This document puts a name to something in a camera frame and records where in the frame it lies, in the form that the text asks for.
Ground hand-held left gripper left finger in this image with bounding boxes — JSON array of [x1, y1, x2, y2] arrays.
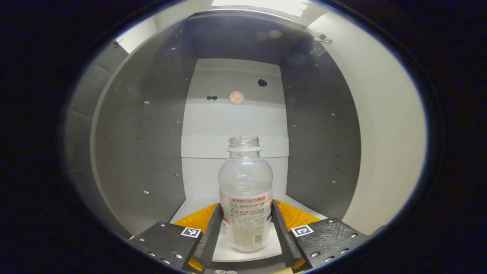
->
[[129, 202, 223, 273]]

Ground clear plastic bottle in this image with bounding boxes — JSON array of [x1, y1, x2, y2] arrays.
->
[[218, 136, 274, 253]]

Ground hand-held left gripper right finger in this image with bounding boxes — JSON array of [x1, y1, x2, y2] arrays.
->
[[271, 199, 370, 273]]

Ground white cabinet shelf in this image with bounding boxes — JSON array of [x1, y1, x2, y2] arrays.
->
[[169, 196, 329, 263]]

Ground black backdrop cloth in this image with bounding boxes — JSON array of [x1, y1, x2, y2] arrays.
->
[[64, 40, 131, 238]]

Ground dark grey cabinet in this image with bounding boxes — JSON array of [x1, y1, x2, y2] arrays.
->
[[89, 10, 362, 269]]

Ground large ceiling light panel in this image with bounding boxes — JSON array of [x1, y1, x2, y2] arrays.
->
[[211, 0, 306, 18]]

